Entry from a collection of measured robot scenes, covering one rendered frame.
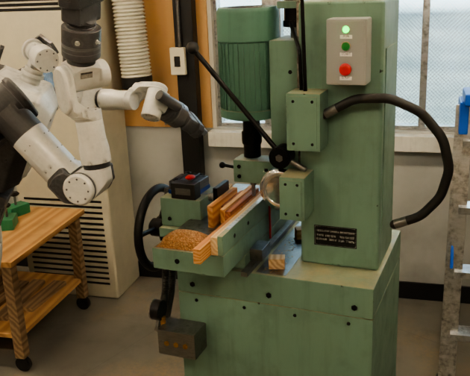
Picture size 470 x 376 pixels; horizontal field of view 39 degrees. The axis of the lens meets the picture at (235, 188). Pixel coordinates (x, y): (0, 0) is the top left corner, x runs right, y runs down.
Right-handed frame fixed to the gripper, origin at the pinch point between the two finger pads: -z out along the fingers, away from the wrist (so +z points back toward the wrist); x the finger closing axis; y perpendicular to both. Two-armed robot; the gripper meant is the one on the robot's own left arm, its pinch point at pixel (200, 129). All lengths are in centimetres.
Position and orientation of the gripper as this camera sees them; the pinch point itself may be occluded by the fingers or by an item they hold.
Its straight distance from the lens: 239.3
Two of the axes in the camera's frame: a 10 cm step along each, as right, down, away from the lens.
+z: -6.1, -3.5, -7.1
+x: 4.5, 5.8, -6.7
